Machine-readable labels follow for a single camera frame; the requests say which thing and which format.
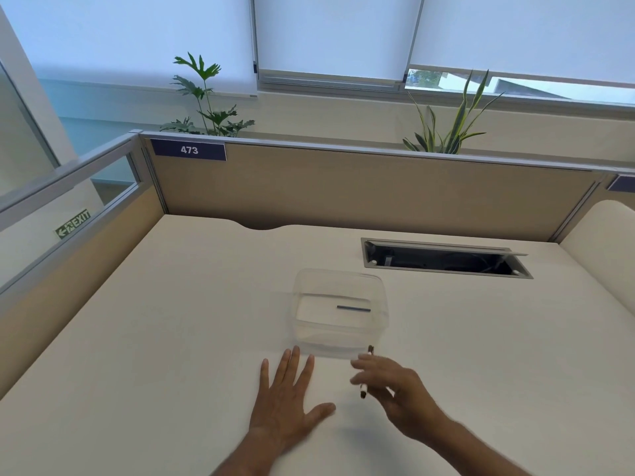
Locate person's left hand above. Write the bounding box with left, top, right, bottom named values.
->
left=248, top=345, right=337, bottom=444

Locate person's right hand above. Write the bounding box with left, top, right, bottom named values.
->
left=350, top=354, right=450, bottom=446

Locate black pen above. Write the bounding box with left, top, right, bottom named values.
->
left=359, top=345, right=374, bottom=400

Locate person's left forearm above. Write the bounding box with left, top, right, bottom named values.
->
left=211, top=430, right=294, bottom=476

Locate person's right forearm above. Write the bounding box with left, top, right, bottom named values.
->
left=428, top=416, right=532, bottom=476

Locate clear plastic container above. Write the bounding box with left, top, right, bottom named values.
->
left=290, top=268, right=391, bottom=362

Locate beige desk partition panel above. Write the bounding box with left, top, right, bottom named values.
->
left=140, top=133, right=635, bottom=244

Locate green exit sign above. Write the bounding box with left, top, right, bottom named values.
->
left=54, top=208, right=92, bottom=241

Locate beige glass-topped side partition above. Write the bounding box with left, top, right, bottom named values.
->
left=0, top=130, right=165, bottom=399

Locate long-leaf snake plant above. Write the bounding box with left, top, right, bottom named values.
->
left=402, top=69, right=506, bottom=155

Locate broad-leaf green plant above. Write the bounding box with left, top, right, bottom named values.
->
left=160, top=52, right=256, bottom=138

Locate white roller blind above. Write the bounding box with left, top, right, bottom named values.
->
left=250, top=0, right=426, bottom=83
left=0, top=0, right=259, bottom=99
left=408, top=0, right=635, bottom=89

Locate desk cable tray opening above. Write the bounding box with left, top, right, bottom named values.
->
left=360, top=237, right=534, bottom=280

